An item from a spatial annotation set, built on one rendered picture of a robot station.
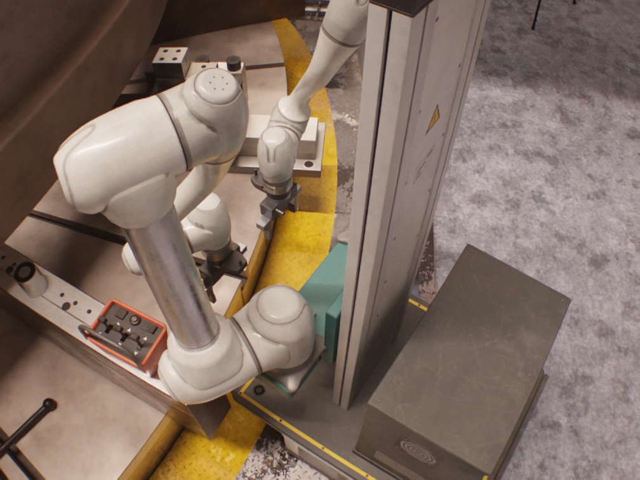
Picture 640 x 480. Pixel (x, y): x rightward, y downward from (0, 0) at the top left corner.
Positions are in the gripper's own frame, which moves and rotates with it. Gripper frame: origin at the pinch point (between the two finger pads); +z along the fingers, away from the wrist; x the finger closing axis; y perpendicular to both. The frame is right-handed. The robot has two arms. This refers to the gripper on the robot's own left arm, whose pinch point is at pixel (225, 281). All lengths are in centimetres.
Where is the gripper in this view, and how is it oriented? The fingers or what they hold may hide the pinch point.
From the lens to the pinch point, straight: 163.2
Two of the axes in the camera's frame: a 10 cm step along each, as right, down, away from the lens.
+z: -0.2, 5.8, 8.1
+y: -8.3, -4.6, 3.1
